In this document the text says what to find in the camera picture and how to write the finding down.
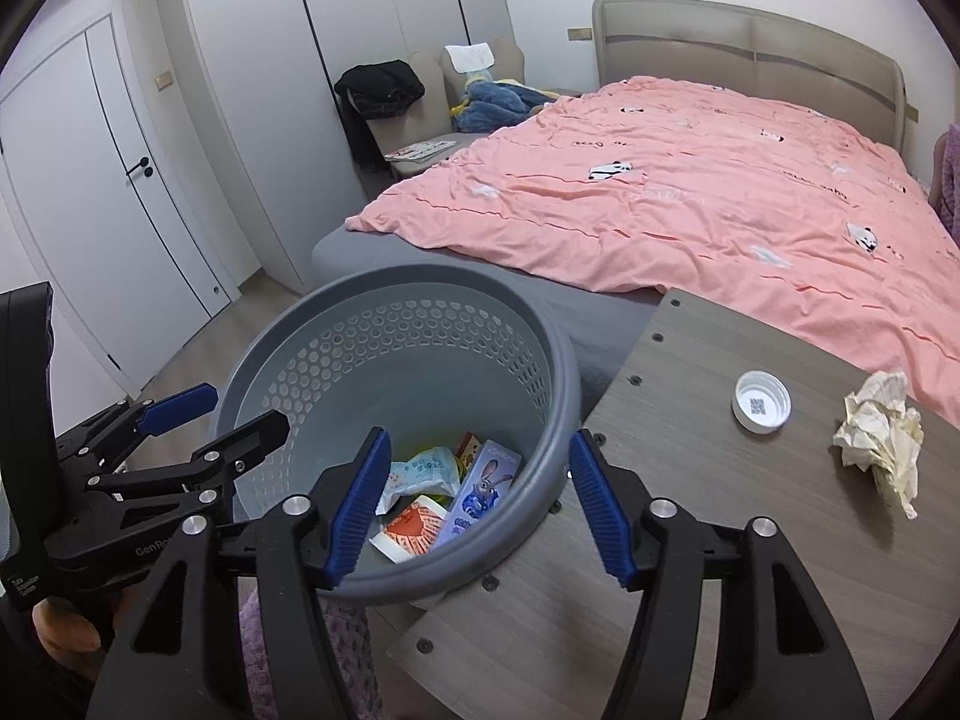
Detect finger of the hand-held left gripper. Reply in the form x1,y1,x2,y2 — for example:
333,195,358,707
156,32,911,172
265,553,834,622
90,410,291,511
56,382,220,466

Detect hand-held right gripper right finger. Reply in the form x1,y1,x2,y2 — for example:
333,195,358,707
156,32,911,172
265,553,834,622
568,429,875,720

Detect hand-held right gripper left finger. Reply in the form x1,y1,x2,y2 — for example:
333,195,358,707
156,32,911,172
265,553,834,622
86,427,394,720

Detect green white cardboard box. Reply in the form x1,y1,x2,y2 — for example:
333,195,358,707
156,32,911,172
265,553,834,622
370,495,451,563

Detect light blue wet wipes pack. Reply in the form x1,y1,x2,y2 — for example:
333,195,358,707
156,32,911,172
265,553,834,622
375,446,462,518

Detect purple cardboard box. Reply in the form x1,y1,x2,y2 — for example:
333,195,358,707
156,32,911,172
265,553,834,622
435,439,522,545

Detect grey perforated plastic basket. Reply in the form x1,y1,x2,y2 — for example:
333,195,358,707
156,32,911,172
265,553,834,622
212,265,582,601

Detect person's left hand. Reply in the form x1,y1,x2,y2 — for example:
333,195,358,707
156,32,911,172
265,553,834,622
30,589,125,665

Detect purple fluffy rug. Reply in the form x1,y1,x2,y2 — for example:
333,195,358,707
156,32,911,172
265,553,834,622
238,585,376,720

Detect white bottle cap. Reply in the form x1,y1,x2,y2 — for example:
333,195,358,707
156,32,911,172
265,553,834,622
733,370,792,434

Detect white door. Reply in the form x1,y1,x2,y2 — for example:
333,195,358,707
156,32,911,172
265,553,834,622
0,11,233,391

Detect crumpled white tissue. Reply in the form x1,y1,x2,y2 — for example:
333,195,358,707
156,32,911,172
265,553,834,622
832,371,925,520

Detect white wardrobe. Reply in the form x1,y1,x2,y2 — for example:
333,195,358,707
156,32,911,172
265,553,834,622
174,0,518,293

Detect pink printed blanket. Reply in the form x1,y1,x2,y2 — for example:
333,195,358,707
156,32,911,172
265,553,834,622
345,76,960,428

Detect magazine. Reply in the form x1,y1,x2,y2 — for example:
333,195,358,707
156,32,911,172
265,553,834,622
384,139,457,164

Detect beige armchair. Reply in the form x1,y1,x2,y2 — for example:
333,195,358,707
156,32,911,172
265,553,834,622
360,41,526,181

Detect black clothes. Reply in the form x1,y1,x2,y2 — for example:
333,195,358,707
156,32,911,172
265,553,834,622
334,58,426,166

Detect blue plush clothes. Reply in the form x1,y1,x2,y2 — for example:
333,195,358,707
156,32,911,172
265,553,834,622
450,79,560,134

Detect white folded cloth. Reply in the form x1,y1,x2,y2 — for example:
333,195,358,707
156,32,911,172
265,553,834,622
444,43,496,76

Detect grey upholstered bed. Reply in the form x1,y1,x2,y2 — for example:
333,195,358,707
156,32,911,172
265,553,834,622
311,0,912,391

